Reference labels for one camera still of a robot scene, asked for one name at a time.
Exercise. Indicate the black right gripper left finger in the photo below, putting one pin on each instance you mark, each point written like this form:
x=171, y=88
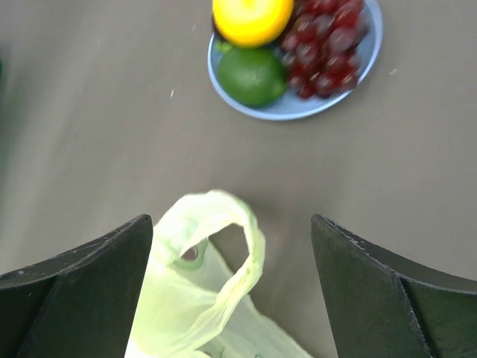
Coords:
x=80, y=303

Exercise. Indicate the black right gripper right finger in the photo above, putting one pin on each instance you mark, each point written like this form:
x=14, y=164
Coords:
x=381, y=304

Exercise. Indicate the light green plastic bag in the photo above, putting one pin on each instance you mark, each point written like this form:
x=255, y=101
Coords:
x=191, y=304

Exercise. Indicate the green lime fruit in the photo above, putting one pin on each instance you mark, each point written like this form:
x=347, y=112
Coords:
x=252, y=77

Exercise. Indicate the yellow orange fruit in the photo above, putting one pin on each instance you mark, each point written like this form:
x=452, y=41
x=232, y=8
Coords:
x=251, y=24

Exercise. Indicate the blue round plate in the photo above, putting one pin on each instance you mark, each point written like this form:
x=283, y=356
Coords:
x=290, y=106

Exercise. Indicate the red grape bunch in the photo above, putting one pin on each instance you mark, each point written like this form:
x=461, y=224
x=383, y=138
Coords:
x=319, y=47

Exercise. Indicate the green plastic tray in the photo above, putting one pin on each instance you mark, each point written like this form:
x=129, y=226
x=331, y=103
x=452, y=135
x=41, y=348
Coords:
x=2, y=54

